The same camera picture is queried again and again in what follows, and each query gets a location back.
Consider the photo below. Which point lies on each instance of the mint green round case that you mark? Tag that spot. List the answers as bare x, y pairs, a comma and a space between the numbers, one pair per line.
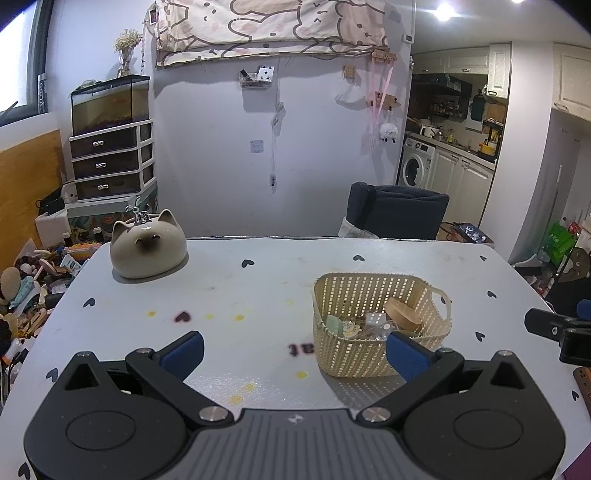
333, 325

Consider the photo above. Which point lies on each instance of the small wooden wall block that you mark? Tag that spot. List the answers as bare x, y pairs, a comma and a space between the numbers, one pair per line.
348, 72

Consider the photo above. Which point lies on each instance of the white washing machine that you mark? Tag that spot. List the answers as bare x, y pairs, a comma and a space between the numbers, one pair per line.
415, 164

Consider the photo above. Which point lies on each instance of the ceiling light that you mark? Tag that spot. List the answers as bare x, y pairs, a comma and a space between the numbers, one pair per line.
444, 11

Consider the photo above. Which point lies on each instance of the wooden hook rack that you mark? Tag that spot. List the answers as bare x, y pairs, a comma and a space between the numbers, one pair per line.
384, 55

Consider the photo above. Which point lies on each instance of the light wooden lid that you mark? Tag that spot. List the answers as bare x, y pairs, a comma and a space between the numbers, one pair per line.
401, 309

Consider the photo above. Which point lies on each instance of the white kitchen wall cabinets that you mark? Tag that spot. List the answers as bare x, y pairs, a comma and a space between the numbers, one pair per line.
461, 62

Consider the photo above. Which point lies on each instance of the cream plastic basket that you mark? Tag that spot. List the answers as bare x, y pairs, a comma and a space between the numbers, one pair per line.
351, 355

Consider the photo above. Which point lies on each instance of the dark blue chair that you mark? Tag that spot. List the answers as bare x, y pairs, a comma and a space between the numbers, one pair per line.
401, 212

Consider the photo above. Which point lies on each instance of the glass fish tank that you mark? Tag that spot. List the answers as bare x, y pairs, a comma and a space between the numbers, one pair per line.
111, 108

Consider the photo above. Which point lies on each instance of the wooden wall hook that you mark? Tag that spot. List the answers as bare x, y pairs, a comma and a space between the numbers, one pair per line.
388, 101

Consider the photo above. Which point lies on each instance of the cat-shaped ceramic jar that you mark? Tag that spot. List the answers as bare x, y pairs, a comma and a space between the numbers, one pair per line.
147, 251

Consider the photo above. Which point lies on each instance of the printed blanket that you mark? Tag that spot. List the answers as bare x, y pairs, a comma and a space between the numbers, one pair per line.
272, 27

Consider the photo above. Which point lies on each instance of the black range hood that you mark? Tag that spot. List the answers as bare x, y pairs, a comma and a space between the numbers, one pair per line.
441, 85

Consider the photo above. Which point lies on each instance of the green bag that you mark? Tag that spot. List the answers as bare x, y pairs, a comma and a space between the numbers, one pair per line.
556, 244

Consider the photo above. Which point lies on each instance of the pile of clutter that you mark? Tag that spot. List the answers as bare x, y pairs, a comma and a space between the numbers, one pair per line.
32, 295

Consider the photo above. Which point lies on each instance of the plush sheep toy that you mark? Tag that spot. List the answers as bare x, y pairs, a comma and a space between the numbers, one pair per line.
388, 131

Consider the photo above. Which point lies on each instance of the wall socket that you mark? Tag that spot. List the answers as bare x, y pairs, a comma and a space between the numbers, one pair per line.
256, 146

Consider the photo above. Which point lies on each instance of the plastic drawer unit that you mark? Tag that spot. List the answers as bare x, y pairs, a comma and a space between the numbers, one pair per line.
111, 161

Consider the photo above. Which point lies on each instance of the window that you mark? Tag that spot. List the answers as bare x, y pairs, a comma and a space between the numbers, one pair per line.
21, 69

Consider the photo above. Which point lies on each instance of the pink ribbon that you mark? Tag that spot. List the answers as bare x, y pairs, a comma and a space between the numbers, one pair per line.
379, 106

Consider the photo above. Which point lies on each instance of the white box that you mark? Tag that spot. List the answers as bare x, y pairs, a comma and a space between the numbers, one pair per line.
51, 228

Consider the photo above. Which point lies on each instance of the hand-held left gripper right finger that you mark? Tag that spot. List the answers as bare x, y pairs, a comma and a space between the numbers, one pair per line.
404, 355

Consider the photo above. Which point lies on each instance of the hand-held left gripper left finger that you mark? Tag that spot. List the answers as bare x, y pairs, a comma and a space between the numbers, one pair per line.
184, 355

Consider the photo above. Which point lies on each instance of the brown wooden lid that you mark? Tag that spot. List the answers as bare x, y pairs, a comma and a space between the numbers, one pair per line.
412, 326

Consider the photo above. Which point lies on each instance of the white kitchen base cabinets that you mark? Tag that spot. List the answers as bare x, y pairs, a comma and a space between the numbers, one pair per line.
461, 189

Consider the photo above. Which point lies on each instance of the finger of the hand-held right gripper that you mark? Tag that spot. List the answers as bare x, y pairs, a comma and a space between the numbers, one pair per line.
584, 309
549, 323

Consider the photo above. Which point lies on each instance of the white kettle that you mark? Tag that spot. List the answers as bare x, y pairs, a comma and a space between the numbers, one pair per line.
429, 131

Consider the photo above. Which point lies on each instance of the vase with dried flowers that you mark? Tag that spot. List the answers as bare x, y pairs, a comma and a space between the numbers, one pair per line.
127, 46

